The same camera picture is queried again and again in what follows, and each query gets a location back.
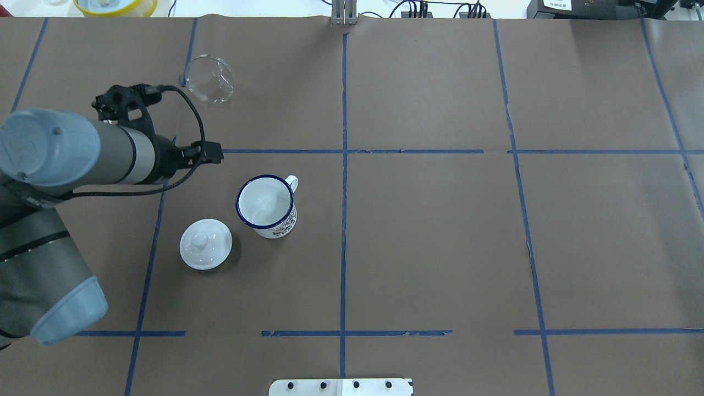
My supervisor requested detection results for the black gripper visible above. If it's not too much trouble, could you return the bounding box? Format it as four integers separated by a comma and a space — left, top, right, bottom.
153, 135, 224, 182

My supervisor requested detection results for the white enamel mug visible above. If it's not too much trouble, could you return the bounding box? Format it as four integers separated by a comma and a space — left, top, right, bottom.
235, 174, 299, 240

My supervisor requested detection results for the white mug lid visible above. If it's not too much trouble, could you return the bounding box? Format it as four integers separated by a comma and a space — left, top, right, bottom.
178, 218, 232, 271

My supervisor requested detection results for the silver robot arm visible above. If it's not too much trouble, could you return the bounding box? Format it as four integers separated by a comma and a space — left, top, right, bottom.
2, 108, 224, 349

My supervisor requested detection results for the yellow tape roll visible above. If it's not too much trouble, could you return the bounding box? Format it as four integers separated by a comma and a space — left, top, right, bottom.
72, 1, 159, 18

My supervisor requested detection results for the black box with label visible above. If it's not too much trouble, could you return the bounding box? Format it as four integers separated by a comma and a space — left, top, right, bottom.
526, 1, 619, 20

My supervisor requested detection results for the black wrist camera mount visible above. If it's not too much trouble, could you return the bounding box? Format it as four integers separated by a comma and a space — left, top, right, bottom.
91, 84, 162, 137

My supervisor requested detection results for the black camera cable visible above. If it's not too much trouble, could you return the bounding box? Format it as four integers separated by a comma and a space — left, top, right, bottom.
66, 85, 207, 199

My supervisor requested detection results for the aluminium frame post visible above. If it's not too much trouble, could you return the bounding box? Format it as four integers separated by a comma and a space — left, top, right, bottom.
327, 0, 359, 26

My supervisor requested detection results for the white pedestal column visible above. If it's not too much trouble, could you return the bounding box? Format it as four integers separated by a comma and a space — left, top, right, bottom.
268, 378, 414, 395

